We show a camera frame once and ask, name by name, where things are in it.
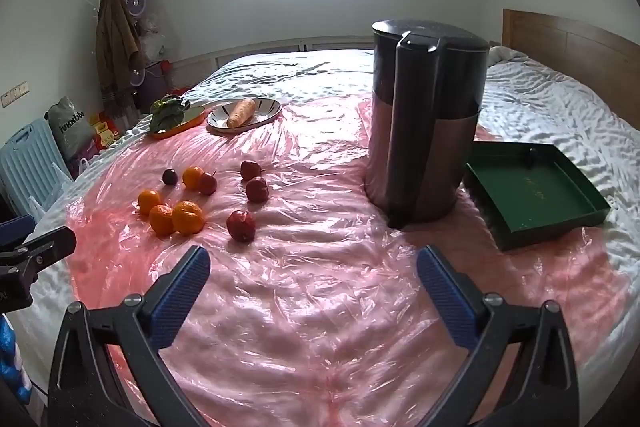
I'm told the small white fan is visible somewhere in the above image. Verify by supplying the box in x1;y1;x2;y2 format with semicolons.
126;0;146;17

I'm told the striped white plate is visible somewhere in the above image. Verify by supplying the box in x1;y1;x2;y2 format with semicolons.
206;98;282;135

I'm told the brown hanging coat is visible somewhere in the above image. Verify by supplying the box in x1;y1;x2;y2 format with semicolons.
96;0;145;119

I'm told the left gloved hand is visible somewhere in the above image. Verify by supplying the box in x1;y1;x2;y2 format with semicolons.
0;314;32;405

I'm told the red apple front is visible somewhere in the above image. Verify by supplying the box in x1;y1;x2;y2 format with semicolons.
227;210;256;243

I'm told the smooth orange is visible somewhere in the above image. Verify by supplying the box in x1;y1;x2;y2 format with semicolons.
138;190;162;216
182;166;204;192

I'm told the wooden headboard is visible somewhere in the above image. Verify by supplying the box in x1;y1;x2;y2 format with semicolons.
501;9;640;128

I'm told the red apple beside orange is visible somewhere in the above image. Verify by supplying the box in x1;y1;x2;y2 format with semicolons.
198;172;218;196

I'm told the smooth orange back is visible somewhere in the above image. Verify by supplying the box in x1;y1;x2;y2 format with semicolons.
182;166;204;192

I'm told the white bed cover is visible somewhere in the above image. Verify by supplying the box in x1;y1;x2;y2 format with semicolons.
10;48;639;421

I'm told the green tray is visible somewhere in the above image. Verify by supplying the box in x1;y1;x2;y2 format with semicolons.
463;141;611;251

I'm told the red apple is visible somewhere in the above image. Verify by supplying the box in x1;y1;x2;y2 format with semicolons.
245;176;269;204
240;160;262;182
227;210;256;243
198;172;218;196

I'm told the orange oval dish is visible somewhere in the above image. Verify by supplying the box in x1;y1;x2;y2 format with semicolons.
148;105;208;141

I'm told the dark plum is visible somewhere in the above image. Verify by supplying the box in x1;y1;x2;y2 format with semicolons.
162;169;179;186

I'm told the grey printed bag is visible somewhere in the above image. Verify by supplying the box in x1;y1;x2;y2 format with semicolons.
47;96;96;161

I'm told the green leafy vegetable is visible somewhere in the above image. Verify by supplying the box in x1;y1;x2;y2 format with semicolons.
150;94;191;133

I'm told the wall socket strip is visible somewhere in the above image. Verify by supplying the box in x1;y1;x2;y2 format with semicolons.
1;81;29;108

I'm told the large textured mandarin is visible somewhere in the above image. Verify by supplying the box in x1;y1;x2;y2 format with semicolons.
171;202;205;235

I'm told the red apple back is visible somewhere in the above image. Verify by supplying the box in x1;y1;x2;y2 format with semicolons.
240;160;262;182

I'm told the light blue suitcase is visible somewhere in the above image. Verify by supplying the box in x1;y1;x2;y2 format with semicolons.
1;118;73;220

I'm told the carrot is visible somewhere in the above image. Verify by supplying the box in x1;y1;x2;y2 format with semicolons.
227;98;256;129

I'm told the yellow red box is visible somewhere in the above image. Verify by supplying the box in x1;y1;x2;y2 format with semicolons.
89;112;120;150

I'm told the pink plastic sheet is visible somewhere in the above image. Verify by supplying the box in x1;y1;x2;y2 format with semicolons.
66;98;629;426

